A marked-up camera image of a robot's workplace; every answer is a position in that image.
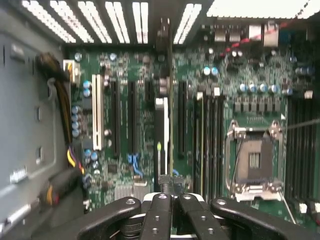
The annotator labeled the grey chipset heatsink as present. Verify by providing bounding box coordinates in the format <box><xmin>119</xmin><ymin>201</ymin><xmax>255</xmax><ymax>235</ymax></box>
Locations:
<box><xmin>114</xmin><ymin>184</ymin><xmax>148</xmax><ymax>201</ymax></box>

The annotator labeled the silver socket cover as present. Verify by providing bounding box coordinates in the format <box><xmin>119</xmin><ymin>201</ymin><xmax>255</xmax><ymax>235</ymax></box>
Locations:
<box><xmin>234</xmin><ymin>183</ymin><xmax>284</xmax><ymax>203</ymax></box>

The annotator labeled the black CPU socket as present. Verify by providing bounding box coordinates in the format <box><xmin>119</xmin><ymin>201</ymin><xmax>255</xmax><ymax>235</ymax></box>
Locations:
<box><xmin>224</xmin><ymin>119</ymin><xmax>285</xmax><ymax>202</ymax></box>

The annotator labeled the black RAM slot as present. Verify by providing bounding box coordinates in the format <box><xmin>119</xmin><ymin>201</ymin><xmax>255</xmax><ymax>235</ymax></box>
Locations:
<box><xmin>287</xmin><ymin>96</ymin><xmax>296</xmax><ymax>201</ymax></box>
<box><xmin>217</xmin><ymin>88</ymin><xmax>225</xmax><ymax>198</ymax></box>
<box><xmin>304</xmin><ymin>96</ymin><xmax>313</xmax><ymax>201</ymax></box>
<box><xmin>312</xmin><ymin>96</ymin><xmax>320</xmax><ymax>201</ymax></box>
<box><xmin>211</xmin><ymin>88</ymin><xmax>219</xmax><ymax>198</ymax></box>
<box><xmin>295</xmin><ymin>96</ymin><xmax>305</xmax><ymax>201</ymax></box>
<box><xmin>204</xmin><ymin>88</ymin><xmax>212</xmax><ymax>198</ymax></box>

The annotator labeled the green motherboard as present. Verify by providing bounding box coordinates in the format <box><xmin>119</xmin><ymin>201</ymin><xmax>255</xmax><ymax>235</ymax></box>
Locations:
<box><xmin>62</xmin><ymin>22</ymin><xmax>320</xmax><ymax>226</ymax></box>

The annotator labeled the white expansion slot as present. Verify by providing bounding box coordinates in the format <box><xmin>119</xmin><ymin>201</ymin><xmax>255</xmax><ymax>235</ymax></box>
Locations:
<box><xmin>91</xmin><ymin>74</ymin><xmax>105</xmax><ymax>151</ymax></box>

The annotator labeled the short black expansion slot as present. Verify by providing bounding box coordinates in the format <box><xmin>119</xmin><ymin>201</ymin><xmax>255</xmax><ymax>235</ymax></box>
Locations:
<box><xmin>144</xmin><ymin>79</ymin><xmax>154</xmax><ymax>101</ymax></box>

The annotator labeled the open black grey PC case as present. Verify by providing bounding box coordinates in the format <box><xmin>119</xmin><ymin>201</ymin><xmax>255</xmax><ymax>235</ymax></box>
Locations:
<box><xmin>0</xmin><ymin>0</ymin><xmax>320</xmax><ymax>240</ymax></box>

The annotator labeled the yellow black power cable bundle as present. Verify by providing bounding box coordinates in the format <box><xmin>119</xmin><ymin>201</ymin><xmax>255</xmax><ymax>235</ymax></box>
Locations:
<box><xmin>36</xmin><ymin>52</ymin><xmax>87</xmax><ymax>208</ymax></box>

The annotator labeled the red black wire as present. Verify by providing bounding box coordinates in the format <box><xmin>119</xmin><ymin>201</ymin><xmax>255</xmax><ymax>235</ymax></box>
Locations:
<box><xmin>219</xmin><ymin>23</ymin><xmax>282</xmax><ymax>55</ymax></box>

